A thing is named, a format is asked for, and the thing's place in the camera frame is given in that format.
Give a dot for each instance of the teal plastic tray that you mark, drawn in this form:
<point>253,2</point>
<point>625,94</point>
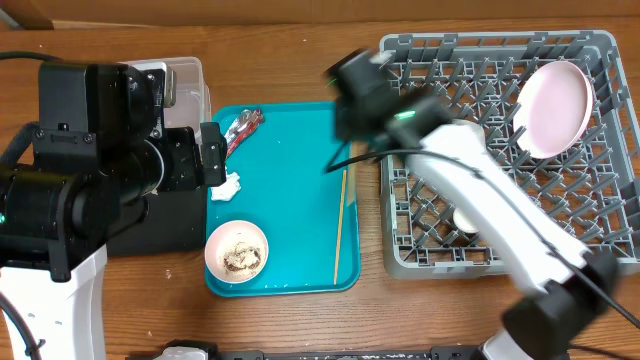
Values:
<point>287,194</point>

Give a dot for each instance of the black waste bin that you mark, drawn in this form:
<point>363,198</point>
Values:
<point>168,222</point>

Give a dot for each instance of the cream white cup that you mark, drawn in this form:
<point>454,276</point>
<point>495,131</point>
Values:
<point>463,223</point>

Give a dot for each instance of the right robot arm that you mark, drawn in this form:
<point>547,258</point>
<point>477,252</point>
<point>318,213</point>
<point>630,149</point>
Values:
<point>565,285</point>

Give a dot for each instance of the pink bowl with food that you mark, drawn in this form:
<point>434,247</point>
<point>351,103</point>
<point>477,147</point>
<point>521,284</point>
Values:
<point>236,252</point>

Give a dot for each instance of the red silver wrapper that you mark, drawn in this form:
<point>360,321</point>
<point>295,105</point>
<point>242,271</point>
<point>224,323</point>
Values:
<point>244,125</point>

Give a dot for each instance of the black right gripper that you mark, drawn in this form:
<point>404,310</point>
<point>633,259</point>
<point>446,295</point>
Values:
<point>346,130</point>

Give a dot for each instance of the grey dishwasher rack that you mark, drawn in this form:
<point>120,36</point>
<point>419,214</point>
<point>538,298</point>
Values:
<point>591,190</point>

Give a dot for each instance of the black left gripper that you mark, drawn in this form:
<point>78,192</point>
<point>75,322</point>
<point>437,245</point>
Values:
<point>187,172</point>

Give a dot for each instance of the pink round plate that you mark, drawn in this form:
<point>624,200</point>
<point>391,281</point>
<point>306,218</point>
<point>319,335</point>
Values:
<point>555,105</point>

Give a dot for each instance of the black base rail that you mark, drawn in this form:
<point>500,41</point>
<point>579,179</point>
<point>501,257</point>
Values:
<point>191,349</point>

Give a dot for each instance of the crumpled white tissue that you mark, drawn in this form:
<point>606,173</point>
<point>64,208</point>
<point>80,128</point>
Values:
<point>227,190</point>

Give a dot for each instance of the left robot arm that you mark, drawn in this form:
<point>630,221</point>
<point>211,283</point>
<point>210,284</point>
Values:
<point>99,145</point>

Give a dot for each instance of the clear plastic container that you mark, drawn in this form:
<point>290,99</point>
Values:
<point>193,105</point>

